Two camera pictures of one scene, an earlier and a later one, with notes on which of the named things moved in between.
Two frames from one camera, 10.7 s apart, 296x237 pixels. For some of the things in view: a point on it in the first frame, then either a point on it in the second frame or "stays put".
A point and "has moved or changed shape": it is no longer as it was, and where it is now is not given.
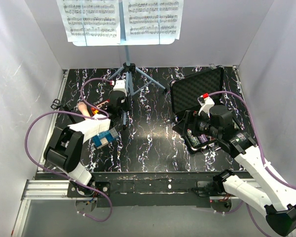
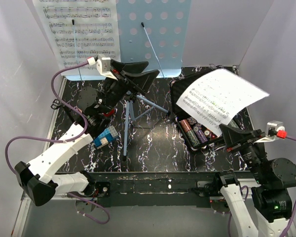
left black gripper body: x=126 y=109 to x=115 y=92
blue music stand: x=136 y=79 has moved or changed shape
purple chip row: x=203 y=138 stays put
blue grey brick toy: x=104 y=137 stays put
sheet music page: x=152 y=20 to x=221 y=95
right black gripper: x=182 y=127 to x=234 y=138
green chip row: x=194 y=140 stays put
